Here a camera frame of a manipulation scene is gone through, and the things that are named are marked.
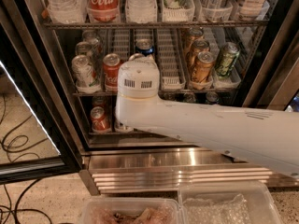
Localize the rear green can bottom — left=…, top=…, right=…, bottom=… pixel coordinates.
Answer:
left=183, top=93, right=197, bottom=104

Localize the green can middle shelf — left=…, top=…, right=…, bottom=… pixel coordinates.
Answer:
left=214, top=42, right=240, bottom=78

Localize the rear can left row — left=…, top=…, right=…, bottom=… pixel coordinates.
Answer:
left=82, top=30, right=103, bottom=58

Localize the coca-cola bottle top shelf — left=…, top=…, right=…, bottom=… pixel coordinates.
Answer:
left=87, top=0, right=119, bottom=22

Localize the gold can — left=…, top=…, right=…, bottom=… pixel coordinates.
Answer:
left=191, top=51, right=215, bottom=83
left=186, top=39, right=210, bottom=67
left=183, top=27, right=205, bottom=54

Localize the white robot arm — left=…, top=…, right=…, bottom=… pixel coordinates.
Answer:
left=116, top=58, right=299, bottom=178

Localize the open fridge door left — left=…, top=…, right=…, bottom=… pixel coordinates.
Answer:
left=0, top=27, right=81, bottom=185

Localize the front red can bottom shelf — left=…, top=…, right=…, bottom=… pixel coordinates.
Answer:
left=90, top=106, right=110, bottom=133

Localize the blue pepsi can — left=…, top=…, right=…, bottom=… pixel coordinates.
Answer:
left=128, top=53, right=145, bottom=61
left=135, top=38, right=154, bottom=56

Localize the front white sprite can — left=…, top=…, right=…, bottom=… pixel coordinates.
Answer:
left=72, top=55, right=99, bottom=88

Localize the white label bottle top right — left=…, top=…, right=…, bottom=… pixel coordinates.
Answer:
left=237, top=0, right=265, bottom=21

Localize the clear water bottle centre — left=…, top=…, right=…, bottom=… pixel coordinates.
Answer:
left=125, top=0, right=157, bottom=23

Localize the rear blue can bottom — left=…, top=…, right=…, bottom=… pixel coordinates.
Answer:
left=206, top=92, right=219, bottom=105

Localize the middle gold can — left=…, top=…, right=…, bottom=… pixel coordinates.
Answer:
left=186, top=39, right=210, bottom=67

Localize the front gold can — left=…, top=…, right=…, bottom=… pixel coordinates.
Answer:
left=191, top=51, right=215, bottom=83

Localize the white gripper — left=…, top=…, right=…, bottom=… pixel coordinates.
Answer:
left=118, top=57, right=160, bottom=99

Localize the black floor cable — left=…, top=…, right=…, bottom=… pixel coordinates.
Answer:
left=0, top=93, right=54, bottom=224

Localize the rear red can bottom shelf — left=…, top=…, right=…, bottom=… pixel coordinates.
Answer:
left=92, top=96, right=107, bottom=109

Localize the clear water bottle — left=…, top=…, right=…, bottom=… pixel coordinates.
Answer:
left=125, top=0, right=157, bottom=23
left=47, top=0, right=87, bottom=24

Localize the rear white can bottom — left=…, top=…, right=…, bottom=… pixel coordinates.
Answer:
left=162, top=93, right=176, bottom=101

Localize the clear water bottle left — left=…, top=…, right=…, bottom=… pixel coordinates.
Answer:
left=47, top=0, right=87, bottom=24

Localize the middle white can left row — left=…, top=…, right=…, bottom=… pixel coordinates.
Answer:
left=75, top=41, right=93, bottom=60

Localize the stainless steel glass-door fridge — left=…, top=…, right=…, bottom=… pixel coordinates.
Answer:
left=0, top=0, right=298, bottom=195

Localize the rear gold can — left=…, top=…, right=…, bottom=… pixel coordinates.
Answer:
left=183, top=27, right=205, bottom=54

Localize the empty white shelf tray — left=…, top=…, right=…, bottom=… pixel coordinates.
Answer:
left=156, top=29, right=186, bottom=91

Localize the clear bin with brown items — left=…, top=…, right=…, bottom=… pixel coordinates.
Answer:
left=78, top=197, right=184, bottom=224

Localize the right fridge glass door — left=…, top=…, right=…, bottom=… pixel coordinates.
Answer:
left=243, top=0, right=299, bottom=110

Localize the clear bin with bubble wrap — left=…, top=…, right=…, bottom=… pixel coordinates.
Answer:
left=178, top=181, right=283, bottom=224

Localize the red coca-cola can middle shelf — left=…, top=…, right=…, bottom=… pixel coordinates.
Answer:
left=103, top=53, right=122, bottom=91

